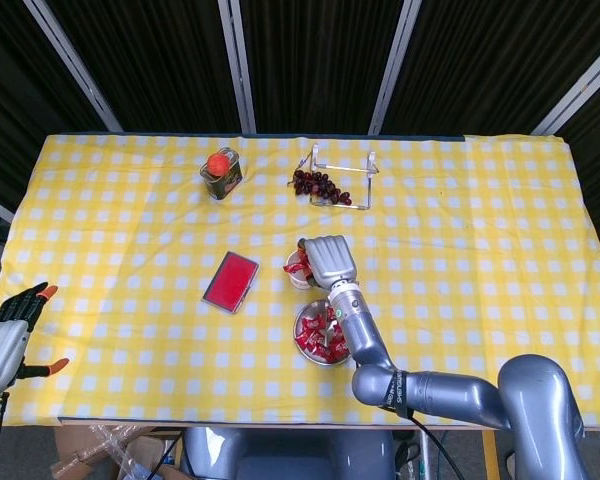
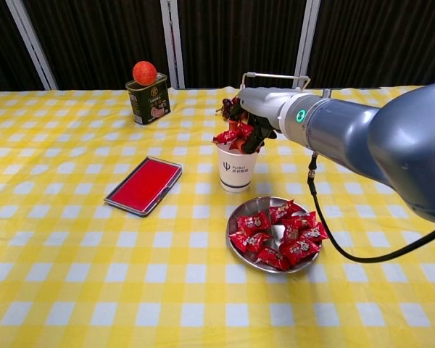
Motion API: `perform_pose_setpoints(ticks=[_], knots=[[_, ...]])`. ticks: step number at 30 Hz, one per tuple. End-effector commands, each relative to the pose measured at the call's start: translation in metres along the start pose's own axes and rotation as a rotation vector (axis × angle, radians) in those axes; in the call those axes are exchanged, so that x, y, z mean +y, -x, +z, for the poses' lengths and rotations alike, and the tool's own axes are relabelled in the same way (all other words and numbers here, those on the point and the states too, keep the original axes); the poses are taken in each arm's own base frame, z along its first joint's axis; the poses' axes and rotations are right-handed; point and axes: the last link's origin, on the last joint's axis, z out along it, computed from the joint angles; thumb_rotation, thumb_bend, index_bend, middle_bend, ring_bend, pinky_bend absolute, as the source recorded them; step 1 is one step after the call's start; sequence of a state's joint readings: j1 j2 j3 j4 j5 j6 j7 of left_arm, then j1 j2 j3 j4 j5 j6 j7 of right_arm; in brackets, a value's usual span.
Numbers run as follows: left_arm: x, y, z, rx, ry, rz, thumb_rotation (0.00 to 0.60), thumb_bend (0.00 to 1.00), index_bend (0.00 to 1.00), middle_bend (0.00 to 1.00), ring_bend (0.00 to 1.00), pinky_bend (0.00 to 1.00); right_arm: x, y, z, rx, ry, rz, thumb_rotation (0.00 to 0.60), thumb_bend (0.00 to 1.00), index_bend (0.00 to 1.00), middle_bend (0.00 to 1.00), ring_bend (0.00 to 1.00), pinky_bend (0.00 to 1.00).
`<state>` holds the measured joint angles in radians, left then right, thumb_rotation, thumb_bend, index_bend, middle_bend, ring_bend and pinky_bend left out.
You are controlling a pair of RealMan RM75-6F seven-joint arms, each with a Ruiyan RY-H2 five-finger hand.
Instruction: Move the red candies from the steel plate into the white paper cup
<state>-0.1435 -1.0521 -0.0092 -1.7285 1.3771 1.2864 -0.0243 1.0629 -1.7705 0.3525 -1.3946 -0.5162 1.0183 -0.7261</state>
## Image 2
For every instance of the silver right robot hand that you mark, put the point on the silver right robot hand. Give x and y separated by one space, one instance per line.
264 99

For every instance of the red candy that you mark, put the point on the red candy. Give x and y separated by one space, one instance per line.
226 137
258 241
273 259
304 219
253 223
314 232
283 209
299 248
239 241
290 232
244 129

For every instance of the white paper cup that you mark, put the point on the white paper cup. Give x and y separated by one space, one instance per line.
235 174

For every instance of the silver metal plate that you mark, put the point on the silver metal plate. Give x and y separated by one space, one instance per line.
247 207

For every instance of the dark red grape bunch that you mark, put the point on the dark red grape bunch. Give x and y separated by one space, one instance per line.
226 107

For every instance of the dark green tin can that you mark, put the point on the dark green tin can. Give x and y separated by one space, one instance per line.
148 105

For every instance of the orange red round fruit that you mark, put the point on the orange red round fruit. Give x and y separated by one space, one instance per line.
144 73

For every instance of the red ink pad case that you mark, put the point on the red ink pad case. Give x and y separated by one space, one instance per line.
145 185

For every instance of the black pleated curtain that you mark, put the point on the black pleated curtain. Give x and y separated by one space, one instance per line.
94 36

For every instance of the yellow white checked tablecloth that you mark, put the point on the yellow white checked tablecloth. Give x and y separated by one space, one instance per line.
94 272

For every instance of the white metal frame post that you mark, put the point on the white metal frame post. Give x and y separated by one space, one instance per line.
178 72
30 40
308 36

